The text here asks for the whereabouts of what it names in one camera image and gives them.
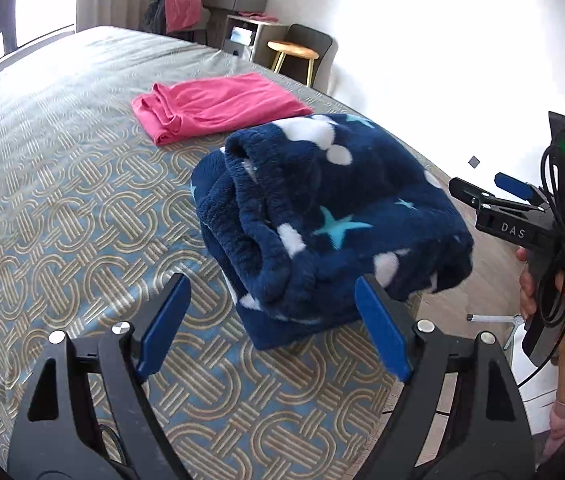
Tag navy fleece Mickey pants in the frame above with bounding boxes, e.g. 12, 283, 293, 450
190, 114, 474, 350

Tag person right hand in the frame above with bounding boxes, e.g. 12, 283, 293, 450
514, 246, 565, 348

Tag patterned bed cover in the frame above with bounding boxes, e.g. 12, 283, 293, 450
0, 27, 395, 479

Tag folded pink garment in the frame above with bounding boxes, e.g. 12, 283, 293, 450
132, 73, 313, 146

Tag dark grey chair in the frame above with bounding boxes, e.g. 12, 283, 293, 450
281, 23, 340, 92

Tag white open shelf cabinet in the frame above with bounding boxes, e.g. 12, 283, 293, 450
220, 15, 289, 67

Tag wooden round stool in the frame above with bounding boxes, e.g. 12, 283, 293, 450
267, 40, 320, 88

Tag pink clothes on chair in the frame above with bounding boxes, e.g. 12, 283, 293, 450
164, 0, 203, 34

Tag grey dressing table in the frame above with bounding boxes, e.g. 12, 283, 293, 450
201, 0, 268, 49

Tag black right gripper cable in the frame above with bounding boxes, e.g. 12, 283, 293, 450
515, 129, 565, 391

